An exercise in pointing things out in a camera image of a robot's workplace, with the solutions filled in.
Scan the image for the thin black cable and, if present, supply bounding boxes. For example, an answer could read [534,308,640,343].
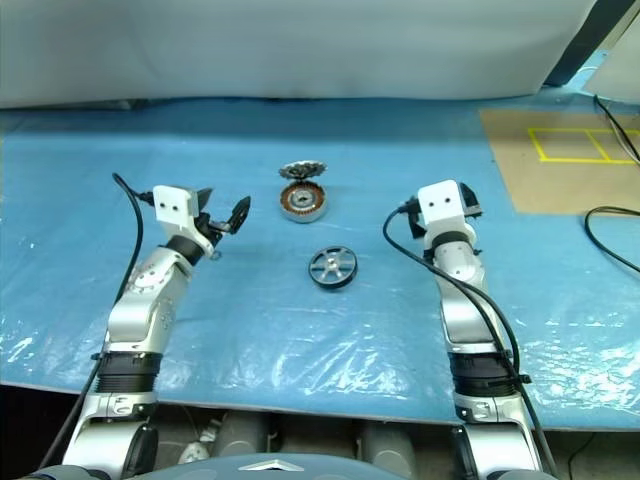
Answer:
[593,94,640,164]

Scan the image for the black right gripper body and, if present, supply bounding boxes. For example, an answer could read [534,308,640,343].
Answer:
[408,183,484,240]

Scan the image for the grey rounded cylinder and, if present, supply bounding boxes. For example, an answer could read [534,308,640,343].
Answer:
[214,409,271,459]
[359,419,419,471]

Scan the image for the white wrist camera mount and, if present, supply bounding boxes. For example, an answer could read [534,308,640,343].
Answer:
[152,185,214,251]
[416,178,477,246]

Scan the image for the white fabric backdrop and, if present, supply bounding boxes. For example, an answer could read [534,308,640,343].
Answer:
[0,0,596,109]

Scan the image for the white crumpled object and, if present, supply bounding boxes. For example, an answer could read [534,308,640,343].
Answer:
[177,439,211,464]

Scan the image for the brown cardboard sheet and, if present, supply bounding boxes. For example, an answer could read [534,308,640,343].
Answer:
[478,107,640,216]

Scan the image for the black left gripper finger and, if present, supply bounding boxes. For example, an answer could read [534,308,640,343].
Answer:
[226,195,253,235]
[191,186,216,217]

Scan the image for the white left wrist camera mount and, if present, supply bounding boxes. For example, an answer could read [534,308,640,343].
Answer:
[152,185,214,251]

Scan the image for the white board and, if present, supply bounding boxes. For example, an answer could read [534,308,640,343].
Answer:
[582,47,640,104]

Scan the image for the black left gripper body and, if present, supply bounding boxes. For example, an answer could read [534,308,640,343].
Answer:
[197,211,238,247]

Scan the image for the black looped cable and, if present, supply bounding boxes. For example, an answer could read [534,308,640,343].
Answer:
[584,205,640,274]

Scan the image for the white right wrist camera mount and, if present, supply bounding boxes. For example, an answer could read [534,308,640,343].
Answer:
[416,178,477,246]

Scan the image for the silver motor stator housing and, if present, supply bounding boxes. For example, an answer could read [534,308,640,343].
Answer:
[278,179,329,225]

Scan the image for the grey robot torso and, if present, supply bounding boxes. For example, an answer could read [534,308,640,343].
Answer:
[29,452,551,480]

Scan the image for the yellow tape rectangle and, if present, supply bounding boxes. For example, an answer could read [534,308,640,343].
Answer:
[528,127,640,165]

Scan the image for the blue plastic table sheet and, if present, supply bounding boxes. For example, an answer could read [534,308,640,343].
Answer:
[0,92,640,431]

